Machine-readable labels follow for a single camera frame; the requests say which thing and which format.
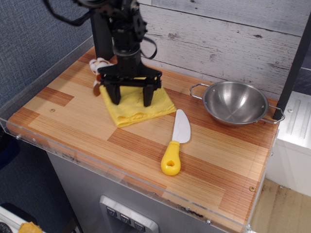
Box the yellow cloth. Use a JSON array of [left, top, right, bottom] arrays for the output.
[[99, 85, 177, 128]]

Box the black frame post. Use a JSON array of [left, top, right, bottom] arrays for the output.
[[272, 0, 311, 121], [90, 13, 114, 60]]

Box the silver dispenser button panel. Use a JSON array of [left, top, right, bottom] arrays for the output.
[[99, 195, 159, 233]]

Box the grey toy fridge cabinet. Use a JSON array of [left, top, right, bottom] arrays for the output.
[[48, 153, 222, 233]]

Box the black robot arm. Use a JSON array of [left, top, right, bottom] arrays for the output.
[[78, 0, 162, 107]]

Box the stainless steel wok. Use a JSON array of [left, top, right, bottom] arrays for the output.
[[190, 81, 285, 127]]

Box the black right frame post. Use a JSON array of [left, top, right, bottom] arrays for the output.
[[272, 0, 311, 121]]

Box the black left frame post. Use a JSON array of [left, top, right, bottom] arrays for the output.
[[90, 13, 114, 60]]

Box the yellow object bottom left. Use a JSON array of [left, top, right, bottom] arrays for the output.
[[18, 222, 43, 233]]

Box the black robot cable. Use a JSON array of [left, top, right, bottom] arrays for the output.
[[43, 0, 157, 60]]

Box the white brown stuffed animal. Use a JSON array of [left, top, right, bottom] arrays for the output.
[[89, 57, 113, 97]]

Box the yellow handled toy knife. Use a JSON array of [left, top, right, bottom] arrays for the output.
[[161, 109, 191, 176]]

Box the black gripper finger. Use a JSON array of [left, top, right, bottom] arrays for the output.
[[143, 85, 154, 107], [105, 84, 121, 105]]

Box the clear acrylic guard rail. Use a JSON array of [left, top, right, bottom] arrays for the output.
[[0, 38, 277, 233]]

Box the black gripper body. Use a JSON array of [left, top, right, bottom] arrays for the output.
[[98, 53, 162, 90]]

